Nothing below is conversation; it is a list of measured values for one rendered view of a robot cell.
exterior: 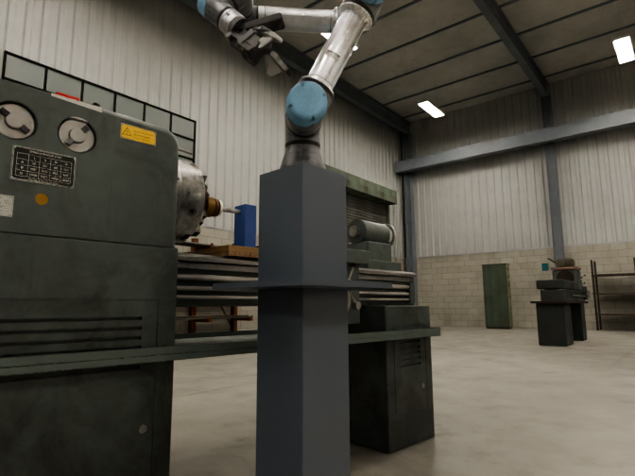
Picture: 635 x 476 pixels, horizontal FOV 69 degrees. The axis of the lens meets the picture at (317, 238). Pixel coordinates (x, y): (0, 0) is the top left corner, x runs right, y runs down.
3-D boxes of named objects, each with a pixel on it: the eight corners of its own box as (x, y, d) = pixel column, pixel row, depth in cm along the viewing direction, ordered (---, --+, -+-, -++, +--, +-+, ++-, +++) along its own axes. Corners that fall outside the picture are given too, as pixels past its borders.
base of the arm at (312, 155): (335, 175, 149) (334, 145, 151) (302, 164, 138) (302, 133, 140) (302, 183, 159) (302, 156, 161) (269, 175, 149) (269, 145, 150)
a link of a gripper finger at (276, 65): (277, 88, 141) (257, 63, 138) (290, 76, 142) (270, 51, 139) (280, 86, 139) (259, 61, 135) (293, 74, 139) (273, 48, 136)
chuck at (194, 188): (183, 229, 158) (182, 144, 164) (143, 247, 179) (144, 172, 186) (206, 232, 164) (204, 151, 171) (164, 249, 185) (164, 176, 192)
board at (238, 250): (228, 255, 168) (229, 244, 169) (180, 262, 194) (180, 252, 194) (289, 261, 189) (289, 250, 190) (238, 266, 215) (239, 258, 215)
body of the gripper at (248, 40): (255, 69, 137) (229, 47, 140) (276, 50, 138) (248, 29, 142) (249, 51, 130) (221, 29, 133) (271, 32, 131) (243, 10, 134)
